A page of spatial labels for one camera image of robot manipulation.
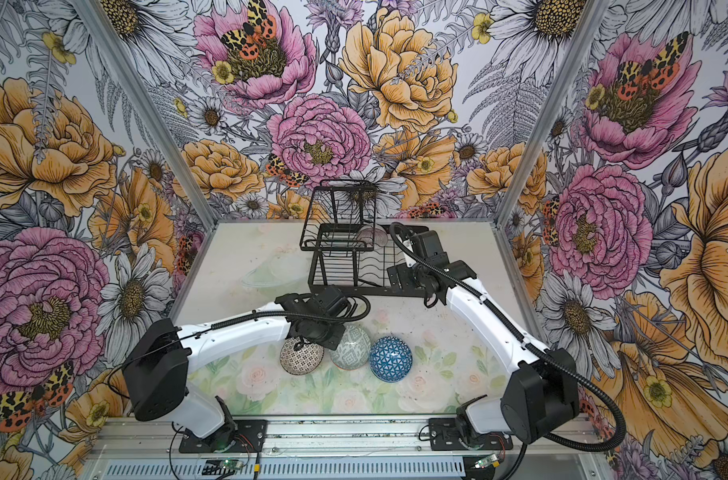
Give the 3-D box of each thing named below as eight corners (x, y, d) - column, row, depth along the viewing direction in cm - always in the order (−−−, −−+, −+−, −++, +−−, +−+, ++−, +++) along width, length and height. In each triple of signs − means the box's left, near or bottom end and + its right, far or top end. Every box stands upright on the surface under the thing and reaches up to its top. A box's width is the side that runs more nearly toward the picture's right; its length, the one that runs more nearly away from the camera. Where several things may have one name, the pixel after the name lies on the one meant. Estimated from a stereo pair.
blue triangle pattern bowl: (369, 382, 84) (369, 374, 79) (369, 346, 91) (369, 336, 86) (411, 382, 84) (414, 374, 79) (408, 346, 91) (410, 336, 86)
